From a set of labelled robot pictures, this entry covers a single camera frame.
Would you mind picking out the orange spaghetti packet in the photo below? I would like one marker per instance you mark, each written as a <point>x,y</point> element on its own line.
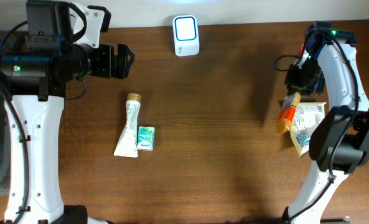
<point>288,107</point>

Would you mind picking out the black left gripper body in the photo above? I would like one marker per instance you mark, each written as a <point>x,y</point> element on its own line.
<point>100,61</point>

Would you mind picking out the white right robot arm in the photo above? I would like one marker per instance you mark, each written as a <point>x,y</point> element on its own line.
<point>340,143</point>

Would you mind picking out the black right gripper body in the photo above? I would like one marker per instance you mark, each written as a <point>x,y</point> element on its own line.
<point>302,79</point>

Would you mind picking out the white barcode scanner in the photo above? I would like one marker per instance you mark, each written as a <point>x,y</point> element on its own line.
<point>186,35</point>

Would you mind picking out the cream snack bag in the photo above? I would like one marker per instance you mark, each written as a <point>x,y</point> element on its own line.
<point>307,117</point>

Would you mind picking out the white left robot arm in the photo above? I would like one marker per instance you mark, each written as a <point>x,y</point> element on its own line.
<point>61,44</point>

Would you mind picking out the green tissue packet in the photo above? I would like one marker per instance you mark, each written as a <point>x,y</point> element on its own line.
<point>146,138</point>

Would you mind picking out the white tube with gold cap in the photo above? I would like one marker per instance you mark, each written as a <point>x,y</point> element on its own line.
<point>127,142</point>

